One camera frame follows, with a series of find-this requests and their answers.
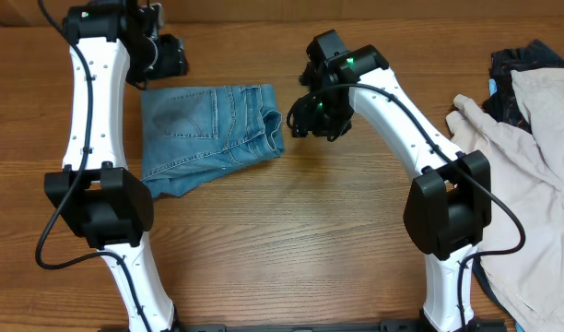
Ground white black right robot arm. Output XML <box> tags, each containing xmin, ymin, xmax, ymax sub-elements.
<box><xmin>287</xmin><ymin>30</ymin><xmax>505</xmax><ymax>331</ymax></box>

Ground dark navy garment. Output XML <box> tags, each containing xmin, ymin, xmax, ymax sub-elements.
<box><xmin>482</xmin><ymin>39</ymin><xmax>564</xmax><ymax>135</ymax></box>

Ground beige cloth garment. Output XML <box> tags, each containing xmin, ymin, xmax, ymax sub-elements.
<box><xmin>446</xmin><ymin>68</ymin><xmax>564</xmax><ymax>331</ymax></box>

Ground brown cardboard backboard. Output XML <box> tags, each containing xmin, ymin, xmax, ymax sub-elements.
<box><xmin>0</xmin><ymin>0</ymin><xmax>564</xmax><ymax>28</ymax></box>

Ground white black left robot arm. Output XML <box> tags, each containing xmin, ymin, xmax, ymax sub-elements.
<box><xmin>35</xmin><ymin>0</ymin><xmax>188</xmax><ymax>331</ymax></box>

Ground light blue denim jeans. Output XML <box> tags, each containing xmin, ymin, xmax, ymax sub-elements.
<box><xmin>142</xmin><ymin>84</ymin><xmax>285</xmax><ymax>198</ymax></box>

